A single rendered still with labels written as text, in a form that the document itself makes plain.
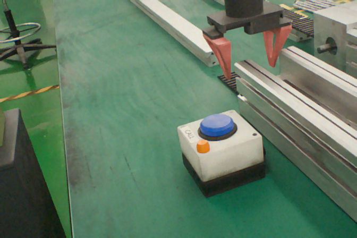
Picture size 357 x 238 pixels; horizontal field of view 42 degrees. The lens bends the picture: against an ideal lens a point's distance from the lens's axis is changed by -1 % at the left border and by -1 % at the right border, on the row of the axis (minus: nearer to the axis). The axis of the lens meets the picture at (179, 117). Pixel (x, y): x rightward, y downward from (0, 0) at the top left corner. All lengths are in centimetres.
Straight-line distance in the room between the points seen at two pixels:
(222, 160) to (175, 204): 8
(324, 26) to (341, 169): 36
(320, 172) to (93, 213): 27
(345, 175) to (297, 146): 9
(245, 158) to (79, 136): 30
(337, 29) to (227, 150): 33
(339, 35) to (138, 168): 38
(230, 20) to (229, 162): 24
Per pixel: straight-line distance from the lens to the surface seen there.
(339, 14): 81
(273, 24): 71
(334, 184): 52
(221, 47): 68
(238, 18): 69
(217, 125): 54
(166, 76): 88
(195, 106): 75
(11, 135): 82
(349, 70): 78
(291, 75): 69
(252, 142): 54
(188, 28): 103
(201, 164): 52
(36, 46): 381
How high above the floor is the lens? 112
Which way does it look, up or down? 28 degrees down
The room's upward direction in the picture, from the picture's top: 10 degrees counter-clockwise
